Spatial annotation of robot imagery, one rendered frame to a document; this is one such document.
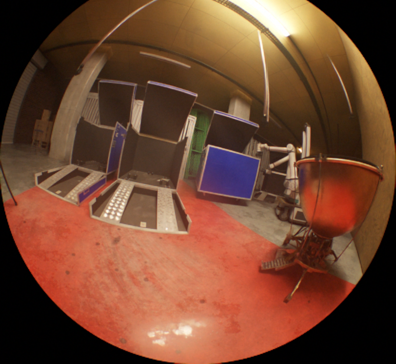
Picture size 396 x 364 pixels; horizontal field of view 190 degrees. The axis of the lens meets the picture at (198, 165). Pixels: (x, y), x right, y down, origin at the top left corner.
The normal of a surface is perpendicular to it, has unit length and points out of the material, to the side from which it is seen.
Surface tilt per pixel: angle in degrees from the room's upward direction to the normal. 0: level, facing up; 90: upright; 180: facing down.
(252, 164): 90
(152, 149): 90
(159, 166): 90
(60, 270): 0
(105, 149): 90
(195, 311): 0
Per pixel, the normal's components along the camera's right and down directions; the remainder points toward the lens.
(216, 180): 0.06, 0.04
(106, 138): 0.35, 0.11
